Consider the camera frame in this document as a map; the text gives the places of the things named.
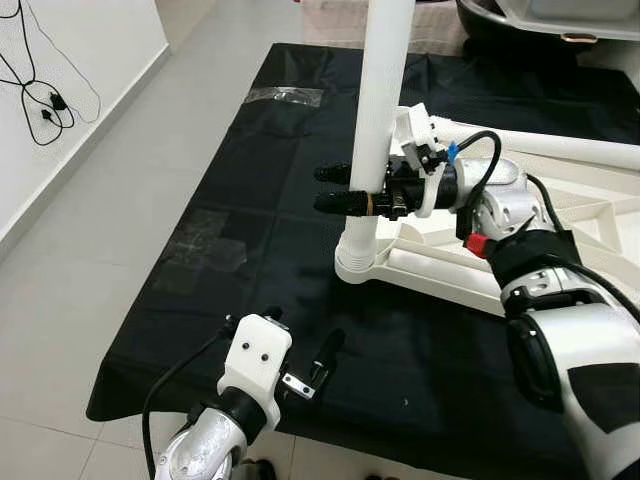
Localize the white plastic table leg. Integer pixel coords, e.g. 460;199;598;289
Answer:
432;118;640;173
340;0;419;263

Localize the black tablecloth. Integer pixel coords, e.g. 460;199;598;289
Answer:
85;42;640;479

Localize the clear tape strip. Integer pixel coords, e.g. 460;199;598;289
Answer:
245;86;326;109

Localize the grey robot left leg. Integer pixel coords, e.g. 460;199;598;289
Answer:
232;457;278;480

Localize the clear tape patch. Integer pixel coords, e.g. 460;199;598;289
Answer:
150;205;251;296

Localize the beige covered bench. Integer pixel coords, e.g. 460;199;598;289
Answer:
300;0;471;58

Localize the black wok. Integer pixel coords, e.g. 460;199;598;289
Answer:
455;0;640;49

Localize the white plastic table top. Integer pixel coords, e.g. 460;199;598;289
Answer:
333;120;640;346

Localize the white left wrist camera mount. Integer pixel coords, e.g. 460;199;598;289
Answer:
217;314;294;426

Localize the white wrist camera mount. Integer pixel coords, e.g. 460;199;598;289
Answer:
217;314;294;426
393;103;446;219

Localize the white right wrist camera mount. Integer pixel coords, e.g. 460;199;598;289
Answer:
393;103;446;219

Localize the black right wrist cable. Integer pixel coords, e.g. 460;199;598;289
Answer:
445;130;503;246

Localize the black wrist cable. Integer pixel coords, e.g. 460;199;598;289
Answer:
445;130;503;246
142;318;239;480

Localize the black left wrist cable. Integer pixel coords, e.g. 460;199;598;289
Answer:
142;318;239;480

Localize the black wall cable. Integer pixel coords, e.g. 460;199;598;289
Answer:
0;0;103;149

